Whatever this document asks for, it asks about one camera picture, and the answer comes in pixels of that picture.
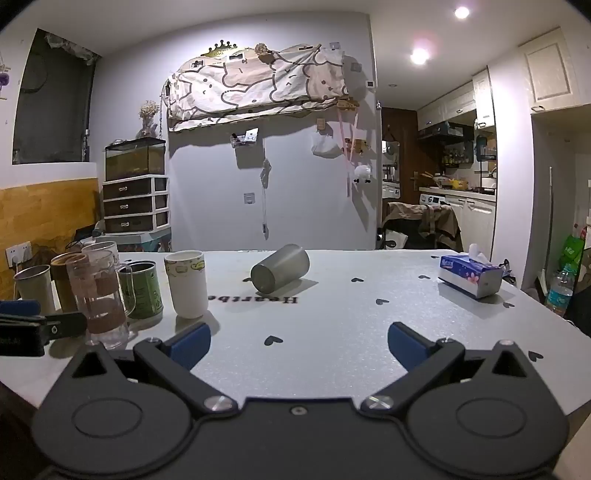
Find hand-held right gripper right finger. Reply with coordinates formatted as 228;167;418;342
361;322;537;415

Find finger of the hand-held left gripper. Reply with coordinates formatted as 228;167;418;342
0;299;42;318
0;312;88;346

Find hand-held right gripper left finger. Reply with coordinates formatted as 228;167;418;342
65;322;239;415

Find plain metal cup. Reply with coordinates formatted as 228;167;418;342
250;244;310;293

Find tall metal cup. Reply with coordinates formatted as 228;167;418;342
13;264;56;317

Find brown cup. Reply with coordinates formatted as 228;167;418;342
50;252;91;313

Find white cup with green print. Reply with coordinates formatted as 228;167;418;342
164;250;209;319

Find clear glass cup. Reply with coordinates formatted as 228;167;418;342
82;241;121;278

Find clear pink-banded glass mug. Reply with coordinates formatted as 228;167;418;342
65;256;136;350

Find green glass mug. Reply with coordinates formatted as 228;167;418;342
117;260;164;320

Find blue tissue pack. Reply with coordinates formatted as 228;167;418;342
437;243;504;299

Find chair with draped jacket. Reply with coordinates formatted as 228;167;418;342
381;202;463;251

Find white drawer unit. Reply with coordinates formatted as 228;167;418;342
102;175;171;234

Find kitchen counter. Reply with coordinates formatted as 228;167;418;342
418;186;498;259

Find plastic water bottle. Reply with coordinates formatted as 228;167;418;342
545;268;574;317

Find glass fish tank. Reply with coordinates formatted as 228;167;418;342
104;137;167;182

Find green shopping bag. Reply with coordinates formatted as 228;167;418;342
560;234;585;278

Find dark window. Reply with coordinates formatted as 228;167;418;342
12;28;101;165

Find white hanging plastic bag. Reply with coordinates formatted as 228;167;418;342
311;130;342;158

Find dried flower bouquet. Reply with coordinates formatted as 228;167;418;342
139;100;160;138

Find white tall cabinet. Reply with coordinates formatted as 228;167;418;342
489;26;591;296

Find printed cartoon cloth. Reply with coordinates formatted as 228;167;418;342
165;43;350;133

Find white wall socket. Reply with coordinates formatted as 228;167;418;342
6;240;33;268

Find white wall cabinets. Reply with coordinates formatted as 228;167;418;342
416;67;496;132

